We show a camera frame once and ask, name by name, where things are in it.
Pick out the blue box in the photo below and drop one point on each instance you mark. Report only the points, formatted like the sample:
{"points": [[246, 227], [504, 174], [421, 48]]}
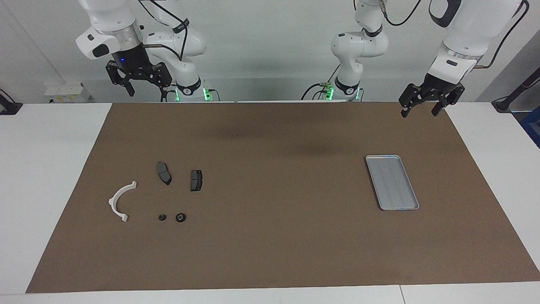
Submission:
{"points": [[532, 126]]}

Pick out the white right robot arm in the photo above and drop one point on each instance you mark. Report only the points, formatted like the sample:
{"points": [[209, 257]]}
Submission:
{"points": [[107, 19]]}

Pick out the dark grey rectangular brake pad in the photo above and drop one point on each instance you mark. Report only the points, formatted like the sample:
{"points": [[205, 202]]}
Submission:
{"points": [[196, 180]]}

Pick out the dark grey elongated brake pad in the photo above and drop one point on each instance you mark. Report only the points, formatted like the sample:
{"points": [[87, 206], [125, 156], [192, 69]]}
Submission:
{"points": [[163, 172]]}

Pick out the brown table mat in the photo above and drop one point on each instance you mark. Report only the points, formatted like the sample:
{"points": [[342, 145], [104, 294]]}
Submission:
{"points": [[274, 236]]}

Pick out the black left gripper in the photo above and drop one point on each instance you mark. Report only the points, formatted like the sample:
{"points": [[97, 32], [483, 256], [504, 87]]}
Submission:
{"points": [[434, 89]]}

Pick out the white curved plastic bracket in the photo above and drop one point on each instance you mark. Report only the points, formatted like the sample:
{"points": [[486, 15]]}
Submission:
{"points": [[114, 199]]}

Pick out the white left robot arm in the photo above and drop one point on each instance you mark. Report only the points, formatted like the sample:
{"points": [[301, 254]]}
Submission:
{"points": [[468, 29]]}

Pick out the silver metal tray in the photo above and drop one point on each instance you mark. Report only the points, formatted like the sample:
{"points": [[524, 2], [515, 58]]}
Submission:
{"points": [[392, 182]]}

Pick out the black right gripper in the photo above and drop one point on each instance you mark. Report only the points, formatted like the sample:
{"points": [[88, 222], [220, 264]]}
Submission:
{"points": [[135, 67]]}

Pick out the black table clamp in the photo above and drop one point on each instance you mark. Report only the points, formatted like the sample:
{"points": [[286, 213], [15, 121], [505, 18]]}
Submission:
{"points": [[8, 107]]}

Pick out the white power strip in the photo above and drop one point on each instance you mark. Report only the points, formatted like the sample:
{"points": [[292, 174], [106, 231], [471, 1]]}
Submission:
{"points": [[67, 93]]}

